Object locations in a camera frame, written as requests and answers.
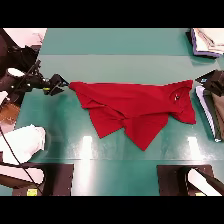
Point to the brown garment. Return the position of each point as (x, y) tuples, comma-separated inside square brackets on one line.
[(220, 113)]

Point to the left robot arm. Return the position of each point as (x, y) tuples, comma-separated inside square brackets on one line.
[(20, 143)]

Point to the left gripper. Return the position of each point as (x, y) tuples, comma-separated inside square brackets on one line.
[(55, 84)]

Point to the beige garment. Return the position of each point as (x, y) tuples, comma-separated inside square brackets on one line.
[(210, 38)]

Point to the red T-shirt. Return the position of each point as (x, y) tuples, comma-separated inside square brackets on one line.
[(140, 103)]

